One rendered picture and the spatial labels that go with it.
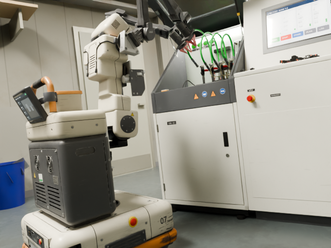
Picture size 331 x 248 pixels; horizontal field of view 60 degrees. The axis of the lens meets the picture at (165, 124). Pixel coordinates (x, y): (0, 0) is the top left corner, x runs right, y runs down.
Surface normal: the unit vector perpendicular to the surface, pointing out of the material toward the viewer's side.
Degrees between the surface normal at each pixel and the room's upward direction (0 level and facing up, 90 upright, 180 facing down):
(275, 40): 76
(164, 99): 90
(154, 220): 90
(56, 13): 90
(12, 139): 90
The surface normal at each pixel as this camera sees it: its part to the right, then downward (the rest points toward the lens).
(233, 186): -0.57, 0.07
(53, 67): 0.63, -0.07
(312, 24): -0.58, -0.17
